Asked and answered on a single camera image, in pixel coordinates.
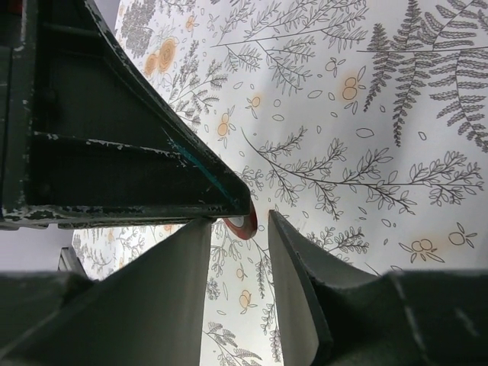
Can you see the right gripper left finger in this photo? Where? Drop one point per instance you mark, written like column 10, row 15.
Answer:
column 150, row 312

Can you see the red poker chip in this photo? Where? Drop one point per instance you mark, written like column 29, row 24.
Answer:
column 244, row 227

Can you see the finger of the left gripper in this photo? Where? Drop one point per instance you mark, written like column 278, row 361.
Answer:
column 86, row 141

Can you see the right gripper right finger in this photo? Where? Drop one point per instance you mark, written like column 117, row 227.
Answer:
column 332, row 313

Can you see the floral table mat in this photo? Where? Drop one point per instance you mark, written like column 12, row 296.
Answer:
column 364, row 123

